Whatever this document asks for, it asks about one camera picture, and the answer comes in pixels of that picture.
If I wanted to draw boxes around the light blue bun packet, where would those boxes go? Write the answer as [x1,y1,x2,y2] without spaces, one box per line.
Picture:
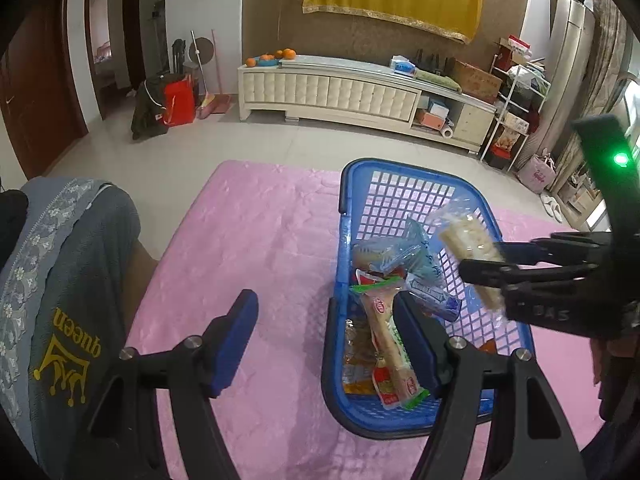
[352,217,441,278]

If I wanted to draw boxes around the orange snack packet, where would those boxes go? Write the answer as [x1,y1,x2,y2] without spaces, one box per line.
[342,317,382,396]

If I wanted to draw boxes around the black folded stand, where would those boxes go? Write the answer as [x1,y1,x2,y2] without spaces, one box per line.
[170,39,187,79]

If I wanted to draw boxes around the blue and white snack packet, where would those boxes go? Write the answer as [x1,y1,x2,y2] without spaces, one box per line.
[405,270,461,322]

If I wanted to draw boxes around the cream tufted TV cabinet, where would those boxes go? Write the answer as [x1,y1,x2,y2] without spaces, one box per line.
[237,55,498,153]

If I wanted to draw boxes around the red and black bin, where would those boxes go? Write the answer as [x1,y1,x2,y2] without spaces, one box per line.
[486,144,513,168]

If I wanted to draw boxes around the yellow printed snack bag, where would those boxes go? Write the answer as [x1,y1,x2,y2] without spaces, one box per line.
[496,127,522,151]

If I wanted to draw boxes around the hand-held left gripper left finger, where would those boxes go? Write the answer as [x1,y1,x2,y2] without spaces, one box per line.
[62,289,260,480]

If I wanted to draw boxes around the white standing air conditioner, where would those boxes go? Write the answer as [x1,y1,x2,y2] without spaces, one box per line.
[537,0,596,161]

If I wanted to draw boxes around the small brown open box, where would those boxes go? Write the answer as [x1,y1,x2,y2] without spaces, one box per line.
[492,40,516,67]

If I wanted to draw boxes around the long white bread packet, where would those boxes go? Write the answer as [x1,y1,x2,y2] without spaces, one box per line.
[350,280,431,411]

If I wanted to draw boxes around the pink tote bag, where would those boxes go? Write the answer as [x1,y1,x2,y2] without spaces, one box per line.
[517,152,556,194]

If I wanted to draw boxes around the white metal rack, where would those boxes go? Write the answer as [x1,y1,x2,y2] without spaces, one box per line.
[480,55,551,173]

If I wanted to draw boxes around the black upright stands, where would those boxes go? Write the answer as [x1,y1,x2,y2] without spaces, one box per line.
[416,49,449,73]

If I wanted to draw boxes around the clear rice cracker packet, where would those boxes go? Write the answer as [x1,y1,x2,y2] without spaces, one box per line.
[425,199,506,318]

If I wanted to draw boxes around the red and white box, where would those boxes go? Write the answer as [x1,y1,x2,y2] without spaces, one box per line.
[507,35,534,61]

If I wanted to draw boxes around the pile of clothes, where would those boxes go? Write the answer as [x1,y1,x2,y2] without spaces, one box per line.
[510,62,550,98]

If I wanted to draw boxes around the round brown wall disc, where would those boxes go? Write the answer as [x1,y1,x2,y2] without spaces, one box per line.
[189,36,218,63]

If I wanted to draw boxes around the black bag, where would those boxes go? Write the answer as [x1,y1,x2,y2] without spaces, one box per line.
[131,76,171,140]

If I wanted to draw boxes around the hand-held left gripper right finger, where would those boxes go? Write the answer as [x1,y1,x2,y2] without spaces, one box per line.
[392,291,588,480]

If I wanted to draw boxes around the brown wooden door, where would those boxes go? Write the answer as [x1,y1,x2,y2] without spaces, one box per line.
[0,0,90,178]

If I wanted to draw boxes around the pink quilted blanket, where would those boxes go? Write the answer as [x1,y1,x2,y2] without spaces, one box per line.
[125,160,616,480]

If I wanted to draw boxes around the large cardboard box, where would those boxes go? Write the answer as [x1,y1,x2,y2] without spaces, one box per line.
[452,60,503,101]

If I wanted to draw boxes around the white mop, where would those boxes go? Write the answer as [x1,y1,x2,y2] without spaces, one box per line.
[189,30,209,97]

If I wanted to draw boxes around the brooms and dustpan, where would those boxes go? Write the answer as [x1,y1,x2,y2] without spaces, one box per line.
[197,30,234,120]

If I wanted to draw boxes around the red shopping bag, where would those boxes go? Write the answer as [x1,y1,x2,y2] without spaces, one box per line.
[162,74,197,127]

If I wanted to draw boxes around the green cushion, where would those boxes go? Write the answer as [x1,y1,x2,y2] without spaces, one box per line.
[415,69,463,92]

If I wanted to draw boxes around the blue plastic basket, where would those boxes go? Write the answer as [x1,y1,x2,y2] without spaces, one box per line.
[320,158,535,438]

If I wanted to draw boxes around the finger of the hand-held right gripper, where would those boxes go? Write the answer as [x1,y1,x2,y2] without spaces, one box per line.
[459,259,596,289]
[492,232,612,266]

